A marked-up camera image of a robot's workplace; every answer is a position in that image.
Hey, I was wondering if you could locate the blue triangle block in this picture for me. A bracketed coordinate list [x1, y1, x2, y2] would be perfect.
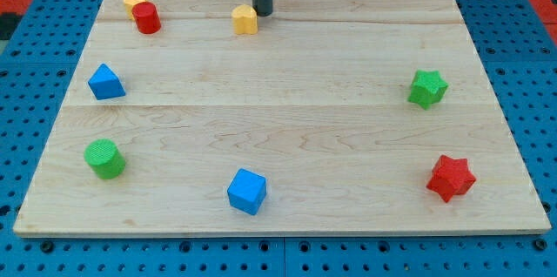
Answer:
[88, 64, 125, 100]

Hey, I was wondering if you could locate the yellow heart block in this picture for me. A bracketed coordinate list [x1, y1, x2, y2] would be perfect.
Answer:
[231, 4, 258, 35]

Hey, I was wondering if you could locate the blue cube block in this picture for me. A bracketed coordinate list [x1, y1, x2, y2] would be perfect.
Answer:
[227, 169, 266, 215]

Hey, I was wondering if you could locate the light wooden board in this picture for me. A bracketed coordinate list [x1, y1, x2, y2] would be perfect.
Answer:
[13, 0, 551, 238]

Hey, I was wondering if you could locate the red star block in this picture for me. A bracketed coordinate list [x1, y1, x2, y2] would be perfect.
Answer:
[426, 155, 476, 203]

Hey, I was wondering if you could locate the green star block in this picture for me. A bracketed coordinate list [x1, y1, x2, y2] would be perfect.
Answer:
[407, 70, 448, 110]

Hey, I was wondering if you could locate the red cylinder block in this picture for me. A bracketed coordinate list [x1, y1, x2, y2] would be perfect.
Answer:
[131, 2, 162, 34]

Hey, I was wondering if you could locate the green cylinder block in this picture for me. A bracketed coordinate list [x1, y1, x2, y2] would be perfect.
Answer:
[84, 138, 126, 179]

